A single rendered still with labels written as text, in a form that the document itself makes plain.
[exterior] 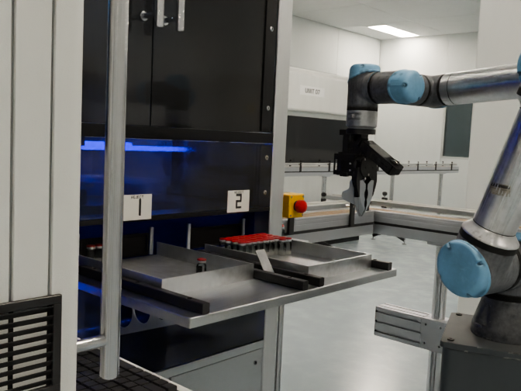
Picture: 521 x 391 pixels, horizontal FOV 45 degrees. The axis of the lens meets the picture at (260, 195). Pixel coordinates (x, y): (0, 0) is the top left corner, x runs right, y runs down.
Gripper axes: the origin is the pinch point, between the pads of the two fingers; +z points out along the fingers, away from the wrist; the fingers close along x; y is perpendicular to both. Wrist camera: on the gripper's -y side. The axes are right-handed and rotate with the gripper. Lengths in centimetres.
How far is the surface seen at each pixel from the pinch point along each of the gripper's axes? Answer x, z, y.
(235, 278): 34.0, 13.7, 9.7
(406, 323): -84, 52, 31
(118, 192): 85, -9, -19
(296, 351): -144, 103, 131
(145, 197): 39, -1, 36
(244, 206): 4.7, 2.4, 35.6
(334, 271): 10.2, 13.6, 0.5
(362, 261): -1.6, 12.8, 0.4
